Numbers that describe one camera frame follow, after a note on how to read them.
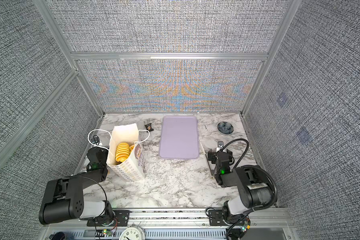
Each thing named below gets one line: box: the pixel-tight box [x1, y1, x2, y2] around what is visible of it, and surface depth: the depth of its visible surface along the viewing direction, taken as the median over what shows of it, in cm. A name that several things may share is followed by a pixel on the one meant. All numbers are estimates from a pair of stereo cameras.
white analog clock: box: [119, 224, 146, 240], surface depth 68 cm
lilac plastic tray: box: [159, 115, 200, 159], surface depth 109 cm
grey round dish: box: [217, 121, 234, 135], surface depth 108 cm
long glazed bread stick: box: [115, 142, 130, 163], surface depth 77 cm
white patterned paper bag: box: [107, 123, 146, 182], surface depth 75 cm
